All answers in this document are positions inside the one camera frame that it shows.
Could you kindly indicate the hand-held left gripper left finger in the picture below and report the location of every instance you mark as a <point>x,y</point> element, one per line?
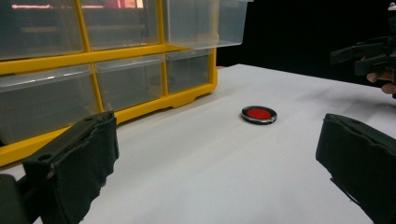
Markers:
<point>77,161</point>

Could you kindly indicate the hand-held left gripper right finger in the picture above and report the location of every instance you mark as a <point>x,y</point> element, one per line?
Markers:
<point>361,158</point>

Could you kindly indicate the red disc with black rim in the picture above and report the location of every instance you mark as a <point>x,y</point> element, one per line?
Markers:
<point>259,114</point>

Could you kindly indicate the clear plastic drawer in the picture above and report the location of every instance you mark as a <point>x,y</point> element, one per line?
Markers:
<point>130,81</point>
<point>43,102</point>
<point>188,70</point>
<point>37,28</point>
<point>120,25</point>
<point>202,23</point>

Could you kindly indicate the yellow drawer cabinet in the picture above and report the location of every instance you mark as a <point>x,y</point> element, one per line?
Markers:
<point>130,53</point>

